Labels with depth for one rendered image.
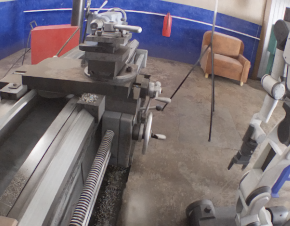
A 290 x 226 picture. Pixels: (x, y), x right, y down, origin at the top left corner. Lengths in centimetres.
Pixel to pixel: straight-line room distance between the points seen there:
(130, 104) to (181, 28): 396
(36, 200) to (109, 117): 57
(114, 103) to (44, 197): 59
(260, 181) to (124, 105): 72
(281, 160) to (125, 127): 71
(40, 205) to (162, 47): 459
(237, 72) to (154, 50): 185
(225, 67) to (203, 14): 129
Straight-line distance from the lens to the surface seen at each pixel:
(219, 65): 432
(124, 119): 101
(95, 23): 159
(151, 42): 493
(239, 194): 121
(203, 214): 144
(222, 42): 460
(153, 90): 111
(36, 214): 59
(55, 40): 376
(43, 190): 63
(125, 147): 108
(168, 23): 466
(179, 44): 493
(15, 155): 96
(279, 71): 106
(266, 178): 104
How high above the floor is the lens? 132
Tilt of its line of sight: 29 degrees down
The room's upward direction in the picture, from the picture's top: 7 degrees clockwise
